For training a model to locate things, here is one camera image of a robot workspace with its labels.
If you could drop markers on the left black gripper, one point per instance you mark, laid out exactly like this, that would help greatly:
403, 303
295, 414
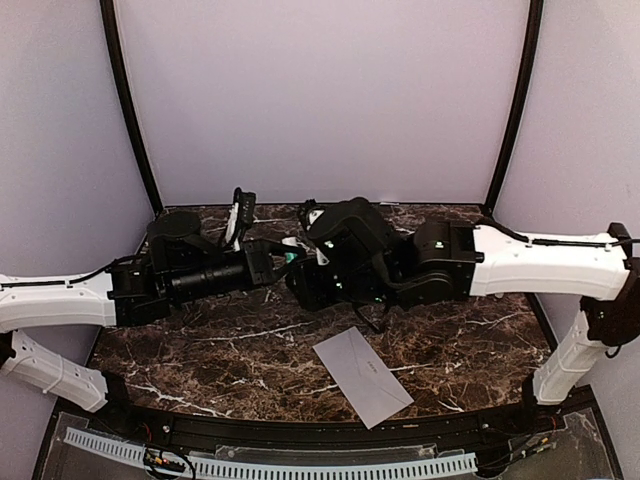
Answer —
258, 253

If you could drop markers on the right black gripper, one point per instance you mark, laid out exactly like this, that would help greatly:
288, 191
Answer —
307, 291

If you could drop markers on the green glue stick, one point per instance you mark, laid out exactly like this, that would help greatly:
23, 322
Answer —
291, 242

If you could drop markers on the grey envelope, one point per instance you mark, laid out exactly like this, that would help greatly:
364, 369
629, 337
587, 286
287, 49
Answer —
370, 387

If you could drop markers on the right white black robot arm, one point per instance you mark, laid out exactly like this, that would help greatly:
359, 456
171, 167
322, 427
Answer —
362, 259

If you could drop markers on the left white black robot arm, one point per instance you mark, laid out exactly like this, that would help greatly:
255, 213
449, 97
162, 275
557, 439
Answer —
179, 266

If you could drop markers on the small circuit board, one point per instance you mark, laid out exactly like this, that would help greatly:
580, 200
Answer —
156, 461

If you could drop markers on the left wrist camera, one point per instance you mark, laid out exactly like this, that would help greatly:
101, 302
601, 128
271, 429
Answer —
241, 217

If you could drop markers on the white slotted cable duct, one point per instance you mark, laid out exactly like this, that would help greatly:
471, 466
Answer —
236, 463

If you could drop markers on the black front rail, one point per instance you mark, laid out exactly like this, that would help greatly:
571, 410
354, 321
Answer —
193, 432

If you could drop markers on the left black frame post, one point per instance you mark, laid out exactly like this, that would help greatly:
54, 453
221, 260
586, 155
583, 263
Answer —
127, 107

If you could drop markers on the black frame post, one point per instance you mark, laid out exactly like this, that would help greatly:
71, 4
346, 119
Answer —
520, 94
127, 107

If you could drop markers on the right black frame post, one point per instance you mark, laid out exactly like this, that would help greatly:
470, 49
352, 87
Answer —
520, 94

